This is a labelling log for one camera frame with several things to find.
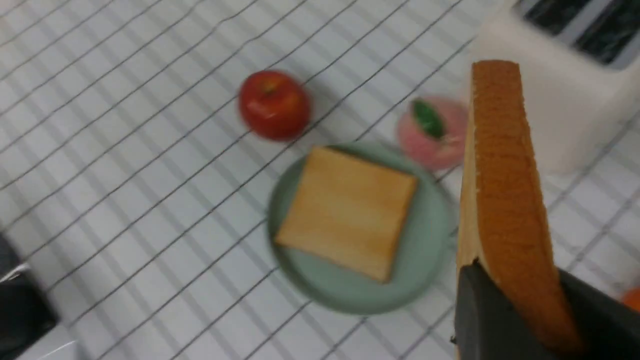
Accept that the black object at edge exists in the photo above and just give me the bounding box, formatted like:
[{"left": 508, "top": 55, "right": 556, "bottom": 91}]
[{"left": 0, "top": 236, "right": 59, "bottom": 360}]

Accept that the white grid tablecloth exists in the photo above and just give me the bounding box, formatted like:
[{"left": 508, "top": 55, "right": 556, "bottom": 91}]
[{"left": 0, "top": 0, "right": 640, "bottom": 360}]

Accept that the red apple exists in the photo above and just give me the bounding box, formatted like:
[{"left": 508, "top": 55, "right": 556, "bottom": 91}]
[{"left": 237, "top": 69, "right": 313, "bottom": 142}]

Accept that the toast slice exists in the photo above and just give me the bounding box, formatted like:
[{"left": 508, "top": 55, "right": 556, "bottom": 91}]
[
  {"left": 275, "top": 146, "right": 418, "bottom": 284},
  {"left": 458, "top": 60, "right": 586, "bottom": 356}
]

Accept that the orange persimmon with green leaf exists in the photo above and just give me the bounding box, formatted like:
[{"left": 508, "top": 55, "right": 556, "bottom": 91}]
[{"left": 621, "top": 287, "right": 640, "bottom": 313}]

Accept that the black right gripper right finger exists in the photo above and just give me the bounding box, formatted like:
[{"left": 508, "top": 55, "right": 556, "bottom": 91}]
[{"left": 559, "top": 269, "right": 640, "bottom": 360}]

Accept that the pink peach with leaf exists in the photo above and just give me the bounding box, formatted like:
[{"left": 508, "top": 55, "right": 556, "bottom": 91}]
[{"left": 397, "top": 96, "right": 468, "bottom": 172}]

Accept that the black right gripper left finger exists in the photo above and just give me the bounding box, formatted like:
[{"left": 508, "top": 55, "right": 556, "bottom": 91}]
[{"left": 454, "top": 263, "right": 556, "bottom": 360}]

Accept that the cream white toaster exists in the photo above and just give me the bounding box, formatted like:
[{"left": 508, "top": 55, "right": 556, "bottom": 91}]
[{"left": 470, "top": 0, "right": 640, "bottom": 174}]

